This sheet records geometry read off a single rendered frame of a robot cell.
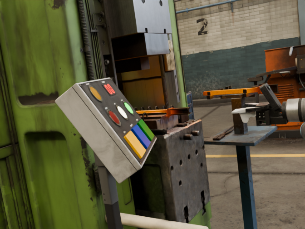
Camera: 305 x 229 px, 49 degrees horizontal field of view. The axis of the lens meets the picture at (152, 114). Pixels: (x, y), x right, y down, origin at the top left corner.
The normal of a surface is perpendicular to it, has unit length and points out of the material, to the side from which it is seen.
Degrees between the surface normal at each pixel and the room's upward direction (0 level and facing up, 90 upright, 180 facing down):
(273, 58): 90
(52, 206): 90
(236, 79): 91
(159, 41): 90
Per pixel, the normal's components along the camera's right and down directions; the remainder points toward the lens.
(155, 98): -0.53, 0.18
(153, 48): 0.84, -0.04
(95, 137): -0.13, 0.15
